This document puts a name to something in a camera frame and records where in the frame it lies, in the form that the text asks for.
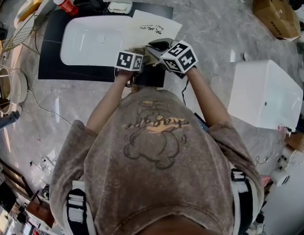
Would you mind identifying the red bottle white cap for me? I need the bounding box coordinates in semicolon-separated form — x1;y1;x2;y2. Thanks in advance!
52;0;79;17

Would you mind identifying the black vanity cabinet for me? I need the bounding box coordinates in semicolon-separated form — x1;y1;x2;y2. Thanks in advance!
38;1;174;88

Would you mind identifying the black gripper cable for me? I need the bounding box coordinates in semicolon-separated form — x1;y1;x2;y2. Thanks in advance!
181;78;190;105

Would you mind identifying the white power strip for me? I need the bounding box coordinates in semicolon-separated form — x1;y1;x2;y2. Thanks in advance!
41;155;57;168

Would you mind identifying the black faucet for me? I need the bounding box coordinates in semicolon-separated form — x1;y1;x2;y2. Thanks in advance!
73;0;104;12

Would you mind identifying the white cloth bag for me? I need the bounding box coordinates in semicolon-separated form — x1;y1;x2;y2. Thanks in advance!
128;9;183;66

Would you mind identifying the white small appliance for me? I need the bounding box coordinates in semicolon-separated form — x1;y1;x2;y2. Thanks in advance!
272;168;290;188

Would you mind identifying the person's right forearm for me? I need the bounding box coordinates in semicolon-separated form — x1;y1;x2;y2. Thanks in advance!
186;67;231;127

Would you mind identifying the white sink basin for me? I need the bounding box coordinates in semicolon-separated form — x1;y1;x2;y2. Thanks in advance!
59;14;133;68

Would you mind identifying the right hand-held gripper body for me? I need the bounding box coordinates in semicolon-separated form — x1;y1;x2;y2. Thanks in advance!
159;40;199;79

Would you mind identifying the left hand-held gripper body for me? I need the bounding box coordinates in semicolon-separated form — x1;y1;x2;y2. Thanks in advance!
114;50;145;73

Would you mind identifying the phone with blue screen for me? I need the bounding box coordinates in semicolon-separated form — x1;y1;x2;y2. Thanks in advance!
194;112;209;132

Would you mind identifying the gold wire chair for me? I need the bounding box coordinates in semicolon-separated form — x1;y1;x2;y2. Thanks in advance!
2;20;37;54

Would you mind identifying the white bathtub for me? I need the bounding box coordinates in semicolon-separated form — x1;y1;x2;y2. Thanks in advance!
227;59;304;132

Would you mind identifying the large cardboard box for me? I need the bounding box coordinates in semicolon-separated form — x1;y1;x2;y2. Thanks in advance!
252;0;302;42

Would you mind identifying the white soap dish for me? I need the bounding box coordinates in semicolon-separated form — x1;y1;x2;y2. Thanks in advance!
107;0;133;15

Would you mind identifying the black white harness strap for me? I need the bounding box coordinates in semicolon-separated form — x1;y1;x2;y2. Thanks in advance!
230;168;256;235
66;180;97;235

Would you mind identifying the yellow seat cushion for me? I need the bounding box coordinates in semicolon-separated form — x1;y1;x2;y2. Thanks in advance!
15;0;50;22

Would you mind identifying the brown printed t-shirt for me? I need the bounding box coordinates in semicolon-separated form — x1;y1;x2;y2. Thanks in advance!
49;87;265;235

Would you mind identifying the person's left forearm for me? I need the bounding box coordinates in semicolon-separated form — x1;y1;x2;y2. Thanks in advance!
86;70;133;135

